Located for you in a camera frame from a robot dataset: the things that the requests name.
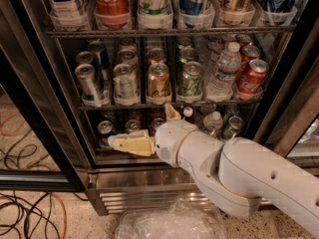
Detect red coca-cola can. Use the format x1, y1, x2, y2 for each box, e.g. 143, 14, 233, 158
237, 59, 269, 100
235, 45, 261, 83

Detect white tea bottle top shelf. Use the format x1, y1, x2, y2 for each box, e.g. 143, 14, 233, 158
49, 0, 89, 31

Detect black and orange floor cables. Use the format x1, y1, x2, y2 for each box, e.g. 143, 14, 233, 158
0, 110, 89, 239

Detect clear plastic bag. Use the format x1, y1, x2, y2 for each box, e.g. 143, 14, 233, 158
115, 198, 227, 239

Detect green soda can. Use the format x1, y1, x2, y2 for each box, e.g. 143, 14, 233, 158
221, 116, 244, 140
176, 61, 203, 103
177, 47, 198, 66

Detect clear water bottle shelf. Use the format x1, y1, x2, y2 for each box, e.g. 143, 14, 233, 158
202, 112, 223, 137
206, 42, 241, 102

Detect rear blue redbull can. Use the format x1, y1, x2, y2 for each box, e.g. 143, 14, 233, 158
88, 40, 110, 81

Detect red juice bottle white cap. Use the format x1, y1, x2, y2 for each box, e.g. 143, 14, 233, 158
182, 107, 194, 123

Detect bottom red soda can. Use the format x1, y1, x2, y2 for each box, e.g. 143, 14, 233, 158
150, 118, 164, 136

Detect stainless steel fridge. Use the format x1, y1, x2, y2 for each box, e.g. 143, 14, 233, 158
0, 0, 318, 215

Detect green white bottle top shelf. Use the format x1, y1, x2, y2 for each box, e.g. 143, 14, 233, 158
138, 0, 169, 29

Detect white soda can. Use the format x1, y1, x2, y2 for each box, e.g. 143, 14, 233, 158
113, 64, 140, 106
118, 49, 139, 71

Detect front red coca-cola can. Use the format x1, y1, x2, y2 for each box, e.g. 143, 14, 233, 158
237, 59, 269, 100

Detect blue pepsi can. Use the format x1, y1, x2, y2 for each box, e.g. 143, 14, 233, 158
98, 120, 115, 148

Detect bottom green soda can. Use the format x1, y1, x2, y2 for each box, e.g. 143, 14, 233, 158
221, 116, 244, 140

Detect front green soda can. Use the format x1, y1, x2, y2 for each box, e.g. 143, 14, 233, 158
176, 61, 203, 103

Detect front white soda can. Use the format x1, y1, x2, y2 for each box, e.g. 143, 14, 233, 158
113, 64, 140, 106

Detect clear water bottle middle shelf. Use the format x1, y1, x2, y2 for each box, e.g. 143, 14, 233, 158
206, 42, 241, 102

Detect clear water bottle bottom shelf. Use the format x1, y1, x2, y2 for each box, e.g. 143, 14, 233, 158
202, 112, 223, 137

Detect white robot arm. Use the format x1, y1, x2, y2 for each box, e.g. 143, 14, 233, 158
108, 105, 319, 238

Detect coca-cola bottle top shelf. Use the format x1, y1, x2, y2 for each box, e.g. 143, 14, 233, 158
96, 0, 129, 29

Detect front gold soda can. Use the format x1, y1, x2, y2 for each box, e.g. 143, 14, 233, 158
147, 63, 171, 104

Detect silver redbull can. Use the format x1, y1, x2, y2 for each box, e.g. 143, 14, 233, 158
75, 64, 105, 108
76, 51, 97, 71

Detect bottom gold soda can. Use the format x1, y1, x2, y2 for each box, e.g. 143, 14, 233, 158
126, 119, 141, 133

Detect gold soda can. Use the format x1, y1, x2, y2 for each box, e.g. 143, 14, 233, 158
147, 63, 171, 104
147, 48, 166, 65
126, 119, 141, 133

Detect gold can top shelf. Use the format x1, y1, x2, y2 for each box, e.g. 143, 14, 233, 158
218, 0, 252, 26

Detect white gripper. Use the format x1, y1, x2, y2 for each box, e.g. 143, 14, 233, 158
108, 103, 197, 167

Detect dark blue bottle top shelf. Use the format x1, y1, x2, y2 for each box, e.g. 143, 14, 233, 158
256, 0, 297, 26

